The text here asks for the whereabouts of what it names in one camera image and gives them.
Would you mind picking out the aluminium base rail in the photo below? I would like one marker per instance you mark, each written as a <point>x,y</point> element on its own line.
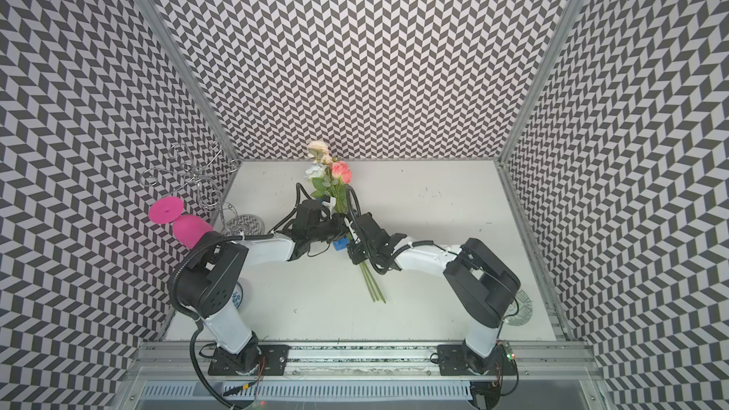
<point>425,360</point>

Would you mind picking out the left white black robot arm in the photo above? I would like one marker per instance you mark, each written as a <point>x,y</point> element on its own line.
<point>203,285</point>

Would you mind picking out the green patterned plate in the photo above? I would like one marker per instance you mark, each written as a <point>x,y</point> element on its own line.
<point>520,312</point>

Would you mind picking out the silver wire jewelry stand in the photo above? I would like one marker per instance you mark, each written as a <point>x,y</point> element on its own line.
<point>183,176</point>

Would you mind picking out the blue white patterned bowl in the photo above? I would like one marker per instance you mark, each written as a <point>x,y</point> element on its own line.
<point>237,296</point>

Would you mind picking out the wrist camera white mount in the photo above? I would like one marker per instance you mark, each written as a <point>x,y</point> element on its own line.
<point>330,203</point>
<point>353,237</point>

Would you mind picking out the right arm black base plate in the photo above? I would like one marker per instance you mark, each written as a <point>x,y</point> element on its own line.
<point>457,360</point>

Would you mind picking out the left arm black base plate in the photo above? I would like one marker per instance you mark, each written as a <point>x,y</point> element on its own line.
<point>264,360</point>

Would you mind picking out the pink silicone goblet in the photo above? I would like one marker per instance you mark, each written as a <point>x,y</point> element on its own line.
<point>187,228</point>

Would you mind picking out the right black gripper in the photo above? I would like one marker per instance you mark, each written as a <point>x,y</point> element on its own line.
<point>355,257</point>

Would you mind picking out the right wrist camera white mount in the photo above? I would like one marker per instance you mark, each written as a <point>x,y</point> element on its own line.
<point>353,237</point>

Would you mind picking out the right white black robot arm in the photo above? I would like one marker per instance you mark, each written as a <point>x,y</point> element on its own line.
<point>483,283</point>

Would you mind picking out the blue tape dispenser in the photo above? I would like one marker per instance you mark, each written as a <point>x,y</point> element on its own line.
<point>341,244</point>

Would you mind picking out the artificial rose bouquet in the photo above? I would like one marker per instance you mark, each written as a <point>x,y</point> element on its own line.
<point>329,176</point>

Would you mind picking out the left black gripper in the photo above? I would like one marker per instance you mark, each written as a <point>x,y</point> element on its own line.
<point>338,218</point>

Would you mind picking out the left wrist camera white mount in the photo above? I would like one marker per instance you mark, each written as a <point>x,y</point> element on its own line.
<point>330,203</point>

